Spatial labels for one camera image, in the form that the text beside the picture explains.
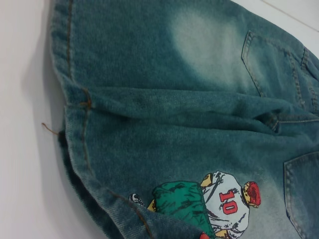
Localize blue denim shorts with print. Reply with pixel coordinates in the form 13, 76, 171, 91
41, 0, 319, 239

